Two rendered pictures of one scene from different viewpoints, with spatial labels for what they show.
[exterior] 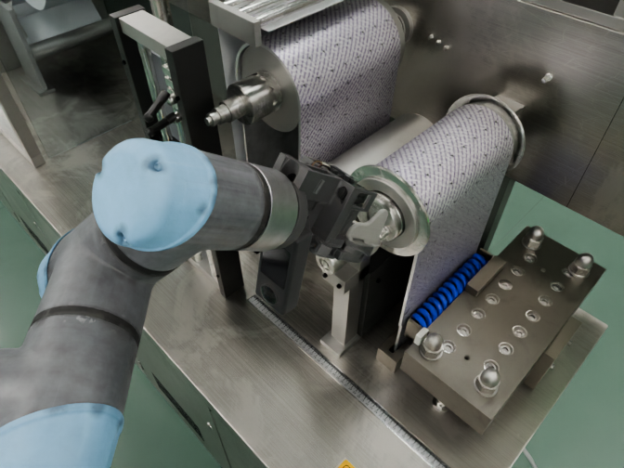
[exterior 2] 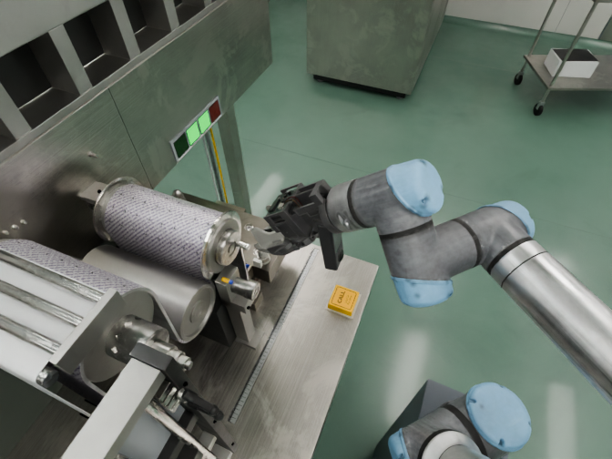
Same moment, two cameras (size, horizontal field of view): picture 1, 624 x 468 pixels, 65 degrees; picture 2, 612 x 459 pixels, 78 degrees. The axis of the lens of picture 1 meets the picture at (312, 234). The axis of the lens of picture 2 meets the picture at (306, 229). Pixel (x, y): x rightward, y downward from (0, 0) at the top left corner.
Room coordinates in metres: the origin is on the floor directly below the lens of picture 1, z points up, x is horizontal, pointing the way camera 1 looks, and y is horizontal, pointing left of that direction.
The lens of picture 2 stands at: (0.52, 0.38, 1.87)
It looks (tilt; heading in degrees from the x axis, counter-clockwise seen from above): 51 degrees down; 248
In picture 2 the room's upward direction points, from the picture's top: straight up
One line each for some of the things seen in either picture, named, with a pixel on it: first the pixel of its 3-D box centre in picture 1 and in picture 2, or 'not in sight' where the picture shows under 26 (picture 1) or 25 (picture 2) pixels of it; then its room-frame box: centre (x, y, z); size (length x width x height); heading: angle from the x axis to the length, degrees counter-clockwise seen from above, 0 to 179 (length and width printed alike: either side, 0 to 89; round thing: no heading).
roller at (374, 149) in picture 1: (373, 174); (147, 290); (0.67, -0.11, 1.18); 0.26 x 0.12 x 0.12; 135
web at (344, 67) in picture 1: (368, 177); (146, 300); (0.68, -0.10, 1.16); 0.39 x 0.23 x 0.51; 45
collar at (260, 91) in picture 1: (254, 97); (137, 341); (0.66, 0.09, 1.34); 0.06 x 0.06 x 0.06; 45
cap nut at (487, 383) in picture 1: (489, 379); not in sight; (0.34, -0.27, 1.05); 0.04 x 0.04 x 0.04
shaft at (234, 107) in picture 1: (223, 113); (172, 358); (0.62, 0.13, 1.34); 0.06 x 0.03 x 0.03; 135
